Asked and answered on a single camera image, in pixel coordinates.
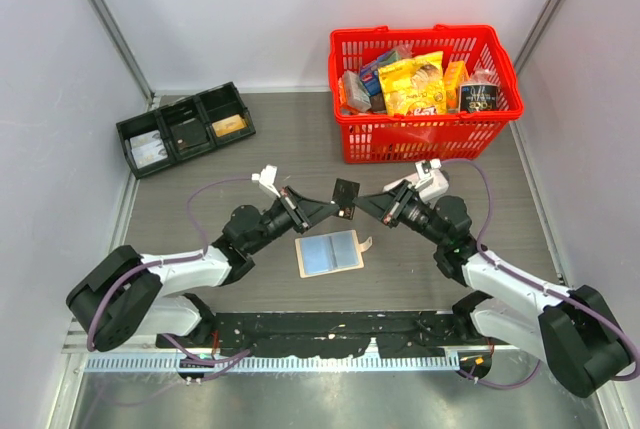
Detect dark card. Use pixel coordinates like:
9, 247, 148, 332
171, 118, 209, 157

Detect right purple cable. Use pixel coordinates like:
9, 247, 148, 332
437, 158, 640, 390

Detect white cable duct strip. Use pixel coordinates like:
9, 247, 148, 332
84, 352, 460, 373

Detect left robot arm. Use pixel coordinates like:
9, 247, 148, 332
66, 187, 339, 352

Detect grey wrapped snack pack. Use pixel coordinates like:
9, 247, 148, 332
338, 70, 372, 114

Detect beige card holder wallet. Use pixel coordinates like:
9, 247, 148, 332
295, 230, 373, 279

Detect red shopping basket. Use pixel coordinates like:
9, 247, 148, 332
328, 25, 524, 163

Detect gold card in tray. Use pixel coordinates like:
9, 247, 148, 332
211, 114, 247, 138

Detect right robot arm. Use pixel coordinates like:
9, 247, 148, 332
354, 182, 639, 398

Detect blue snack packet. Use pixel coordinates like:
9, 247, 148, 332
359, 48, 407, 96

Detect orange snack box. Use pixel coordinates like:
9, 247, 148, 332
443, 60, 469, 113

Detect white bottle grey cap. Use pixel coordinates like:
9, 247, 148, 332
383, 169, 449, 203

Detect black three-compartment tray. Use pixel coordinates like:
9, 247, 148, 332
116, 82, 256, 179

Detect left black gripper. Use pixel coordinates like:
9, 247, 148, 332
247, 186, 339, 255

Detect yellow chips bag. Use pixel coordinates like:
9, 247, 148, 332
379, 51, 447, 117

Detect black round can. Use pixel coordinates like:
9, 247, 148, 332
459, 81, 499, 113

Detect white cards in tray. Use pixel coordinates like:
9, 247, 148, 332
128, 130, 168, 169

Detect black mounting base plate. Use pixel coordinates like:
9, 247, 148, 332
177, 311, 488, 359

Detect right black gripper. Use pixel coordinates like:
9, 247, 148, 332
353, 179, 448, 247

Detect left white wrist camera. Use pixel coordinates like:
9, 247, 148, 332
251, 164, 280, 199

